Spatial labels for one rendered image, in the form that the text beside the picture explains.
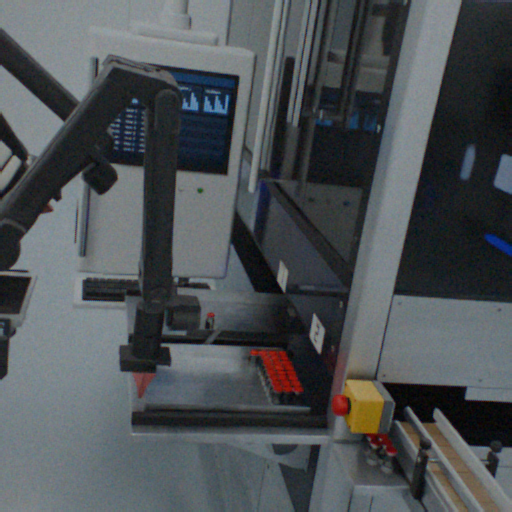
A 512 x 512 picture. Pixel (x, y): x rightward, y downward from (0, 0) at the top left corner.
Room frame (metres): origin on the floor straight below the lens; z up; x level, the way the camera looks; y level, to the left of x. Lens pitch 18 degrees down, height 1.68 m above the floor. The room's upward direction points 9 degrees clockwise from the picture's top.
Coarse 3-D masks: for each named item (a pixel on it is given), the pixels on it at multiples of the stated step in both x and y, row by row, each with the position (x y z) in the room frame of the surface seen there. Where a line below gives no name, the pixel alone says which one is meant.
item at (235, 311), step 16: (208, 304) 1.83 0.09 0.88; (224, 304) 1.85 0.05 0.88; (240, 304) 1.87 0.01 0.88; (256, 304) 1.89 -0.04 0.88; (272, 304) 1.90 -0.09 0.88; (224, 320) 1.74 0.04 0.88; (240, 320) 1.76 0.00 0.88; (256, 320) 1.78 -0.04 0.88; (272, 320) 1.79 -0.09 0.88; (288, 320) 1.81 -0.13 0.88; (224, 336) 1.61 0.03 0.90; (240, 336) 1.62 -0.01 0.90; (256, 336) 1.63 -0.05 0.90; (272, 336) 1.64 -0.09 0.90; (288, 336) 1.65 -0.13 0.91; (304, 336) 1.66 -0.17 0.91
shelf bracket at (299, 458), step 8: (240, 448) 1.33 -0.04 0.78; (248, 448) 1.34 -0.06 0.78; (256, 448) 1.34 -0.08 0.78; (264, 448) 1.34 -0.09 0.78; (296, 448) 1.36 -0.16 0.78; (304, 448) 1.37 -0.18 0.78; (264, 456) 1.34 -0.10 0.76; (272, 456) 1.35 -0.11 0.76; (280, 456) 1.35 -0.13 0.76; (288, 456) 1.36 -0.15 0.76; (296, 456) 1.36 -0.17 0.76; (304, 456) 1.37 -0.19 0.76; (288, 464) 1.36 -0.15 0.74; (296, 464) 1.36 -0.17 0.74; (304, 464) 1.37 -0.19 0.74
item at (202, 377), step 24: (192, 360) 1.50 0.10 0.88; (216, 360) 1.51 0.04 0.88; (240, 360) 1.53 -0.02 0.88; (168, 384) 1.37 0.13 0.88; (192, 384) 1.39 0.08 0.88; (216, 384) 1.40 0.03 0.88; (240, 384) 1.42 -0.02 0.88; (144, 408) 1.25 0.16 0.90; (168, 408) 1.24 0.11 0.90; (192, 408) 1.25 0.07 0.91; (216, 408) 1.27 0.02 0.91; (240, 408) 1.28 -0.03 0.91; (264, 408) 1.29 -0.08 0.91; (288, 408) 1.30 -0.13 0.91
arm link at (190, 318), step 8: (152, 288) 1.24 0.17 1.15; (160, 288) 1.24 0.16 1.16; (152, 296) 1.24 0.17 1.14; (160, 296) 1.25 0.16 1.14; (176, 296) 1.31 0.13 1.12; (184, 296) 1.32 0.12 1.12; (192, 296) 1.32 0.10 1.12; (144, 304) 1.26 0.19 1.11; (152, 304) 1.24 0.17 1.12; (160, 304) 1.25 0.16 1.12; (168, 304) 1.27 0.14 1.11; (176, 304) 1.28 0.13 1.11; (184, 304) 1.29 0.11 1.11; (192, 304) 1.30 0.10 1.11; (152, 312) 1.25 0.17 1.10; (160, 312) 1.25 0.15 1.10; (176, 312) 1.29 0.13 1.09; (184, 312) 1.29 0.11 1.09; (192, 312) 1.30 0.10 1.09; (200, 312) 1.30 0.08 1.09; (176, 320) 1.28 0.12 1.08; (184, 320) 1.29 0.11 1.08; (192, 320) 1.29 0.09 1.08; (168, 328) 1.31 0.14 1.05; (176, 328) 1.29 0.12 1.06; (184, 328) 1.29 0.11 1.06; (192, 328) 1.30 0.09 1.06
